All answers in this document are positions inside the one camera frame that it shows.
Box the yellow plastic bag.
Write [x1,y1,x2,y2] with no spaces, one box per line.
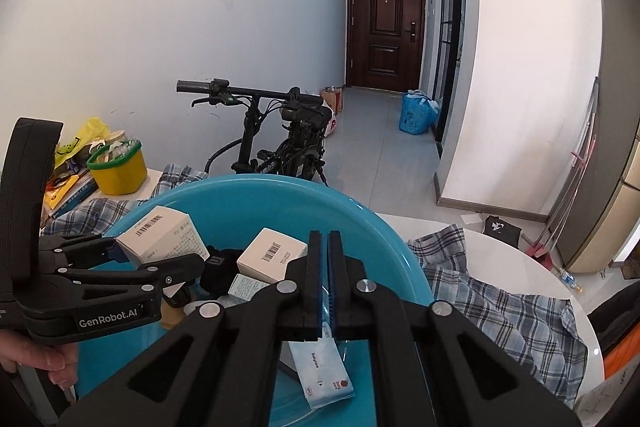
[54,117,112,168]

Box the pale blue tissue packet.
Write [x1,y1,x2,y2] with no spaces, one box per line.
[290,321,356,411]

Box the brown paper bag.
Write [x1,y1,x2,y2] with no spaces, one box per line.
[320,86,345,115]

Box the black cosmetic container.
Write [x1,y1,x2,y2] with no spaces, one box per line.
[200,246,247,299]

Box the blue plastic basin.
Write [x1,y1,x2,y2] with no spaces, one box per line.
[102,174,434,427]

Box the orange cloth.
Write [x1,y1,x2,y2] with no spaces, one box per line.
[601,322,640,389]

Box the yellow bucket green rim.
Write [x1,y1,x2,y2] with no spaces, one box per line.
[86,139,149,196]

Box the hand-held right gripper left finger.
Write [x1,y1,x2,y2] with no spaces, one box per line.
[59,231,329,427]

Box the stack of books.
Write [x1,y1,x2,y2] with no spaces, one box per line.
[42,171,101,219]

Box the black pouch on floor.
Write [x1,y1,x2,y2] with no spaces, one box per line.
[482,217,524,249]

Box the bundle of mop poles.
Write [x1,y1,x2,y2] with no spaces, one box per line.
[520,77,602,269]

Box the blue plaid cloth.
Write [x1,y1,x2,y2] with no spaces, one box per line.
[40,163,589,410]

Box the person's left hand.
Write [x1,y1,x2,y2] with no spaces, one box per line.
[0,331,80,391]

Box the white barcode box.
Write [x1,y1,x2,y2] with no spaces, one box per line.
[236,228,309,284]
[116,206,211,269]

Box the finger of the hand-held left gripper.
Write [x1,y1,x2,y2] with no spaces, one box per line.
[40,233,122,259]
[25,253,207,309]

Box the brown round compact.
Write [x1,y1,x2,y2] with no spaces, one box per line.
[162,292,202,331]

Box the black folding bicycle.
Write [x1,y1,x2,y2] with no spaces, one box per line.
[176,78,337,188]

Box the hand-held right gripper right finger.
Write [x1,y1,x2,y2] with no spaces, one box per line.
[328,231,583,427]

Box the plastic water bottle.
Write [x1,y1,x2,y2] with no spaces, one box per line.
[557,269,584,293]

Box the black framed glass door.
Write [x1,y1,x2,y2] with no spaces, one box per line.
[432,0,469,158]

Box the blue woven bag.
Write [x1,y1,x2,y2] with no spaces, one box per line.
[399,89,441,136]

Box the brown front door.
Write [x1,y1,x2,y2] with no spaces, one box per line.
[346,0,427,90]

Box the gold refrigerator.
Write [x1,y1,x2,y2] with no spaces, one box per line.
[555,0,640,277]

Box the pale green long box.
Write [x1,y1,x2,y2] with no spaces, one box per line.
[227,274,274,309]

